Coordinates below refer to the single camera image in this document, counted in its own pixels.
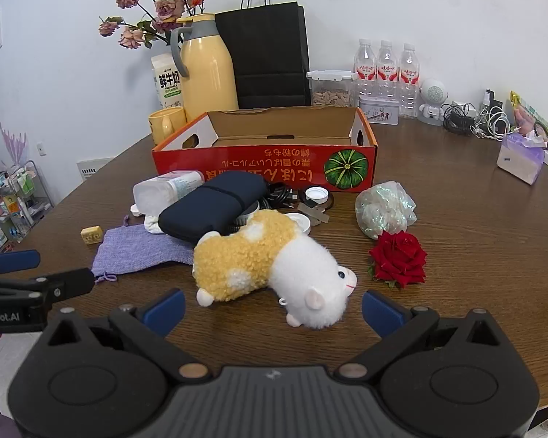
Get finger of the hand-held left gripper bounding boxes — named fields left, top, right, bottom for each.
left=25, top=268, right=96, bottom=306
left=0, top=249, right=41, bottom=277

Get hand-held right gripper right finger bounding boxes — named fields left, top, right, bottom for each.
left=333, top=289, right=514, bottom=381

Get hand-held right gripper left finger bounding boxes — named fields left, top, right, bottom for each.
left=34, top=288, right=214, bottom=385

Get red rose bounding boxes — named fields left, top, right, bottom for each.
left=368, top=231, right=427, bottom=289

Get purple knit pouch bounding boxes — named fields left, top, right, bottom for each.
left=92, top=216, right=197, bottom=283

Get white cloth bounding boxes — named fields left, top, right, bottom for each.
left=130, top=205, right=165, bottom=235

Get iridescent plastic bag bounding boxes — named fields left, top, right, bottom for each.
left=355, top=181, right=417, bottom=241

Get yellow white plush hamster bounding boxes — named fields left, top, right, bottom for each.
left=193, top=209, right=358, bottom=329

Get navy zip pouch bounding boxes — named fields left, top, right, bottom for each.
left=158, top=171, right=269, bottom=242

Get white wet wipes pack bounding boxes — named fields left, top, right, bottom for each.
left=132, top=170, right=205, bottom=213

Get white round lid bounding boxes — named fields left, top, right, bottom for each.
left=283, top=212, right=312, bottom=237

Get black usb cable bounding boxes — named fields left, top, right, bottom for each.
left=256, top=181, right=304, bottom=213

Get red cardboard box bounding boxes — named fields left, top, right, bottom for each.
left=152, top=107, right=378, bottom=192

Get black tape roll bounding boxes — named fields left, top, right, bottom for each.
left=301, top=189, right=335, bottom=213

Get yellow mug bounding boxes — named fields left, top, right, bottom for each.
left=148, top=106, right=187, bottom=146

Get purple tissue pack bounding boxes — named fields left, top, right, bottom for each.
left=496, top=132, right=548, bottom=185

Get grey metal tin box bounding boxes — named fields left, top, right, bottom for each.
left=359, top=96, right=400, bottom=126

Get white milk carton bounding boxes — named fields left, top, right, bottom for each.
left=151, top=53, right=184, bottom=111

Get clear container of nuts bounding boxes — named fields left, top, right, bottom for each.
left=306, top=70, right=354, bottom=109

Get white robot toy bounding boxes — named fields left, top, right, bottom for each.
left=418, top=78, right=449, bottom=126

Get white power adapter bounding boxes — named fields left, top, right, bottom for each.
left=482, top=89, right=505, bottom=110

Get yellow thermos jug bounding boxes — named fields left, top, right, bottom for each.
left=170, top=13, right=239, bottom=124

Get clear water bottle red label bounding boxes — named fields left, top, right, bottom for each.
left=397, top=43, right=420, bottom=119
left=375, top=40, right=399, bottom=101
left=354, top=39, right=377, bottom=96

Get colourful snack packet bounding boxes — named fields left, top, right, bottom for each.
left=509, top=90, right=548, bottom=140

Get black paper bag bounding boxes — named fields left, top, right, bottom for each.
left=214, top=0, right=312, bottom=110

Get wire storage rack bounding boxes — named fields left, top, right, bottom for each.
left=0, top=161, right=54, bottom=238

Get purple wall sticker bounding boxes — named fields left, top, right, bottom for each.
left=0, top=121, right=29, bottom=165

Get black cable bundle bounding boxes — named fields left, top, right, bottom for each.
left=441, top=103, right=476, bottom=137

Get white cable bundle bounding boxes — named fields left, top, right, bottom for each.
left=470, top=105, right=510, bottom=141

